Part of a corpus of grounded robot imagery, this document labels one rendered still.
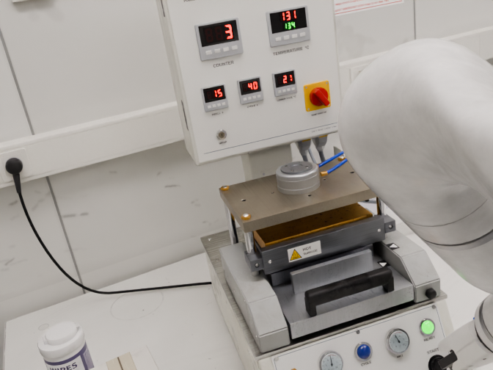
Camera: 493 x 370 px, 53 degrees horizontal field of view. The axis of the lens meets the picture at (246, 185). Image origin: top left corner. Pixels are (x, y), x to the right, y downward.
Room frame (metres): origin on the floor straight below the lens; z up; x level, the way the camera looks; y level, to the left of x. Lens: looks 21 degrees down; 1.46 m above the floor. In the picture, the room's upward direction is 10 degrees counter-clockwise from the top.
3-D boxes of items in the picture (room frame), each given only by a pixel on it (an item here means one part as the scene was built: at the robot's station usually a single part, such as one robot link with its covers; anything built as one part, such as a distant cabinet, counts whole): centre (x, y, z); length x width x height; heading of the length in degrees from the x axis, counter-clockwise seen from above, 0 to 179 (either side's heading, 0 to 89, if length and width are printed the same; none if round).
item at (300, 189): (0.89, -0.11, 1.08); 0.31 x 0.24 x 0.13; 103
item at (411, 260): (0.81, -0.25, 0.96); 0.26 x 0.05 x 0.07; 13
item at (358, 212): (0.86, -0.10, 1.07); 0.22 x 0.17 x 0.10; 103
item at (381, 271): (0.68, -0.14, 0.99); 0.15 x 0.02 x 0.04; 103
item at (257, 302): (0.76, 0.02, 0.96); 0.25 x 0.05 x 0.07; 13
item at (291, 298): (0.81, -0.11, 0.97); 0.30 x 0.22 x 0.08; 13
